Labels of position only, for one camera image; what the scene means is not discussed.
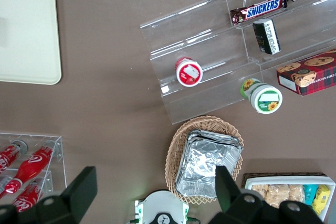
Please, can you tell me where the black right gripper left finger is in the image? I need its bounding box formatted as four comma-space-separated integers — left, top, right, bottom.
28, 166, 98, 224

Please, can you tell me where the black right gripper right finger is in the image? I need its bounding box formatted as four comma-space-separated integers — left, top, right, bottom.
209, 165, 266, 224

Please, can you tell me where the dark brown wicker tray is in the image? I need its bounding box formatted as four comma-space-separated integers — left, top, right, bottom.
240, 173, 329, 191

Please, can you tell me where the white rectangular snack tray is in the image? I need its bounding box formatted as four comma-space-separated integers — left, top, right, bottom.
244, 176, 330, 222

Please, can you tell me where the oval light wicker basket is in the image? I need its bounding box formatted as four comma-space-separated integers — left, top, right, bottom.
164, 115, 245, 205

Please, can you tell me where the cream rectangular tray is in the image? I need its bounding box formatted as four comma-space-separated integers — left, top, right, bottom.
0, 0, 62, 86

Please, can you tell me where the clear rice cracker packet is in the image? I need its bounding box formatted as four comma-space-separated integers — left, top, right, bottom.
251, 184, 270, 205
288, 184, 306, 204
267, 184, 291, 209

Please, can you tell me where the clear acrylic bottle rack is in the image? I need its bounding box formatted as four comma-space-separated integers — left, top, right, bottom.
0, 132, 67, 205

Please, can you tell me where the aluminium foil container stack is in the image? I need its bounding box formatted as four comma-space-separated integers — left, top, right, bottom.
175, 129, 244, 199

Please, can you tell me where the red cola bottle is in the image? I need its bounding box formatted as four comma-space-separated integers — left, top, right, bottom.
0, 140, 28, 175
4, 146, 54, 194
12, 181, 45, 213

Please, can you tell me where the teal snack packet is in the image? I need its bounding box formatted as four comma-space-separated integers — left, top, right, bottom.
303, 184, 320, 206

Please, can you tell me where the yellow snack packet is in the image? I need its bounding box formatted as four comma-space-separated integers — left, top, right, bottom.
312, 185, 331, 216

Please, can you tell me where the green sunflower lidded cup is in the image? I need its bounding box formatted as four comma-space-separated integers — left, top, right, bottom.
240, 78, 284, 114

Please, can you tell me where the red strawberry lidded cup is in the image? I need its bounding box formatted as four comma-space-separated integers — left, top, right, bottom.
175, 56, 203, 88

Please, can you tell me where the red tartan cookie box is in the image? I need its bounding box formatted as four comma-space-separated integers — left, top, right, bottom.
276, 49, 336, 97

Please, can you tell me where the clear acrylic stepped shelf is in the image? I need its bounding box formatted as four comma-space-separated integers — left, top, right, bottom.
140, 0, 264, 125
225, 0, 336, 104

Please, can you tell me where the black and white small box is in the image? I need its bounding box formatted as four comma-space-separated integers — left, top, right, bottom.
252, 18, 281, 56

